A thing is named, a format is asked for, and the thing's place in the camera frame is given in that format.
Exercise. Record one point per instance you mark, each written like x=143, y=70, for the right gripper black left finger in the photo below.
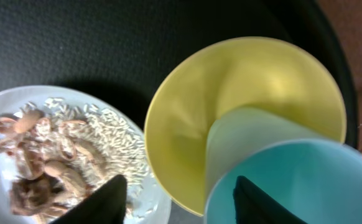
x=107, y=205

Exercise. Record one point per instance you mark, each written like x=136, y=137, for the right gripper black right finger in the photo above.
x=254, y=206

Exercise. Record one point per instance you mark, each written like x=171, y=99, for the light blue cup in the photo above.
x=315, y=178

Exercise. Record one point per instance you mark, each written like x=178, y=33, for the food scraps on plate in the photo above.
x=63, y=154

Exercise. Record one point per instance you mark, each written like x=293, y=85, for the yellow bowl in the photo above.
x=248, y=71

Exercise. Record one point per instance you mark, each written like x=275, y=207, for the round black tray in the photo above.
x=120, y=51

